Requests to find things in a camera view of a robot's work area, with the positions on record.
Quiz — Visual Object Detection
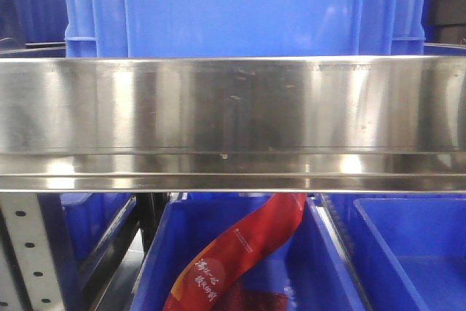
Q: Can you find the blue bin lower middle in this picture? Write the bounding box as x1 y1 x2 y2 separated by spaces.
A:
130 196 364 310

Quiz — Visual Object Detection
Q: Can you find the blue bin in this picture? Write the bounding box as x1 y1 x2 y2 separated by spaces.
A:
60 192 132 276
130 196 364 310
320 194 465 310

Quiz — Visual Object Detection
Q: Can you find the blue bin lower left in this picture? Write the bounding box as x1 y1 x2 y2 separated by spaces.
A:
60 192 132 276

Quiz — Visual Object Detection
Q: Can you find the blue bin lower right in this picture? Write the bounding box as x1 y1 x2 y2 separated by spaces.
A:
320 194 465 310

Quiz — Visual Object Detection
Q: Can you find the red printed bag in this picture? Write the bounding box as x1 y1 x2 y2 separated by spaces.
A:
163 193 307 310

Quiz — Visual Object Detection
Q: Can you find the large blue crate on shelf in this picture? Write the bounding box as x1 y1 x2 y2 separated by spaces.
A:
65 0 424 58

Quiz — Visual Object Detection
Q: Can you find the dark blue crate upper left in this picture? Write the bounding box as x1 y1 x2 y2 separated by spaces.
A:
1 0 68 50

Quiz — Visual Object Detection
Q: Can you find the perforated metal shelf upright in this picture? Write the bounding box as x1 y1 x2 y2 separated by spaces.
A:
1 193 66 310

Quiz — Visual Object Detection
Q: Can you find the stainless steel shelf rail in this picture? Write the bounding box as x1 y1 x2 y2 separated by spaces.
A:
1 56 465 192

